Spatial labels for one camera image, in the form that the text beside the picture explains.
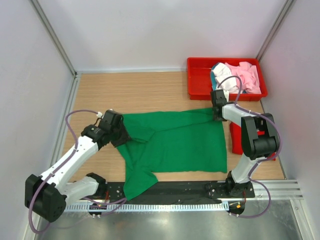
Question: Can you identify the green t shirt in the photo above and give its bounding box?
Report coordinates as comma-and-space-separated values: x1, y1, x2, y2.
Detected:
117, 108, 228, 201

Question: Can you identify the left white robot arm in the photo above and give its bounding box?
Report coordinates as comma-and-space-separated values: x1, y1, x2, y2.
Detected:
24, 109, 130, 223

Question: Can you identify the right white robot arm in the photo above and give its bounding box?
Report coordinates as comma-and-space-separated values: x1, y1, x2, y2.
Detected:
210, 89, 281, 198

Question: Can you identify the red plastic bin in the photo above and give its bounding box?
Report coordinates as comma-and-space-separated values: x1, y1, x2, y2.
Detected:
187, 57, 268, 102

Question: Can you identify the white t shirt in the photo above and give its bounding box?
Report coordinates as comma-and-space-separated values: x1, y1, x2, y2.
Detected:
211, 62, 243, 94

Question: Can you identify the folded red t shirt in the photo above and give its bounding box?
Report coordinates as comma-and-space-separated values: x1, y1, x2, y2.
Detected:
229, 121, 277, 161

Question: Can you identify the pink t shirt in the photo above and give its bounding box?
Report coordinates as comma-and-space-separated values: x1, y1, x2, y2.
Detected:
225, 61, 261, 95

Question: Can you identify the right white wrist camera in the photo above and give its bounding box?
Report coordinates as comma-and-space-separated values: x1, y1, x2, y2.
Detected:
223, 90, 230, 101

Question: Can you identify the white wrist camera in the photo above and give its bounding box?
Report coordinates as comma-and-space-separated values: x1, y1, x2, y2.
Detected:
96, 111, 104, 119
223, 90, 230, 101

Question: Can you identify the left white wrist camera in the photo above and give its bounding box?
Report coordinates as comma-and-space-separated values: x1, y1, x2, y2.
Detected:
96, 111, 104, 119

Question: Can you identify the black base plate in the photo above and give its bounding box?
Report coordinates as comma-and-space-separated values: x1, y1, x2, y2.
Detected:
99, 180, 256, 201

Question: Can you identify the front aluminium rail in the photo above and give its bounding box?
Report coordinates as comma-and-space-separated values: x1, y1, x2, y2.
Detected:
249, 178, 304, 201

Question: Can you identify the slotted cable duct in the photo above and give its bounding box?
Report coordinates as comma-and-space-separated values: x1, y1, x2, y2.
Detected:
64, 201, 229, 213

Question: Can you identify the right aluminium frame post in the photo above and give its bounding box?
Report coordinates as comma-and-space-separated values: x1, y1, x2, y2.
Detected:
256, 0, 297, 62

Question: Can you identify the aluminium frame post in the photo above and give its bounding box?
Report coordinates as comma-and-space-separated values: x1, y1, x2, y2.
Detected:
29, 0, 77, 78
256, 0, 297, 62

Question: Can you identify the left aluminium frame post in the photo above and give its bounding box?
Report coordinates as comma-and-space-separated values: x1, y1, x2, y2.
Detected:
29, 0, 77, 78

